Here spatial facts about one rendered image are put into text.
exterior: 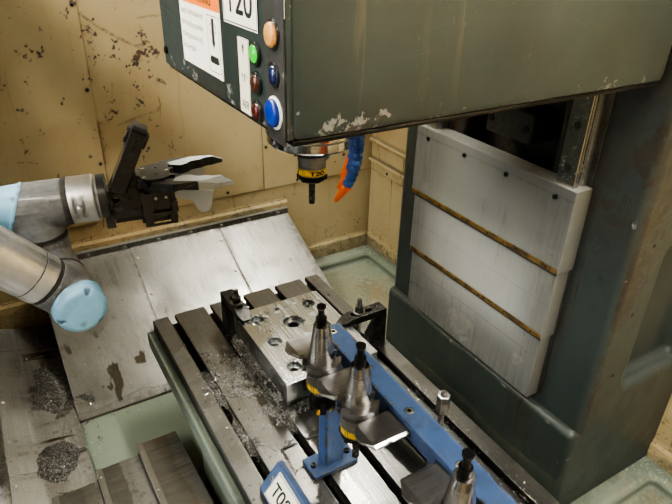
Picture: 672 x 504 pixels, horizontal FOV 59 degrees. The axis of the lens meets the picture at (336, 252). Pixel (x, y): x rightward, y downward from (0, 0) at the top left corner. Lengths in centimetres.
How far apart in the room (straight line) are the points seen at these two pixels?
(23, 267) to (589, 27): 82
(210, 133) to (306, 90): 146
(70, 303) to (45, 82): 111
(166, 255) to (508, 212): 123
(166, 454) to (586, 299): 100
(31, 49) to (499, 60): 140
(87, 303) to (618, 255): 91
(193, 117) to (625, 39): 142
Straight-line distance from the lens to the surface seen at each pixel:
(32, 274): 90
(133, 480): 152
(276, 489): 116
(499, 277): 138
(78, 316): 92
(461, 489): 73
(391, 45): 68
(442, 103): 74
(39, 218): 100
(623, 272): 122
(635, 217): 117
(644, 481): 180
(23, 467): 171
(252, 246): 217
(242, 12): 71
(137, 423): 178
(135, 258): 210
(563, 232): 121
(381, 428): 87
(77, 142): 198
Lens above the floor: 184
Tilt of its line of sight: 29 degrees down
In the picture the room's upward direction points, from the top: 1 degrees clockwise
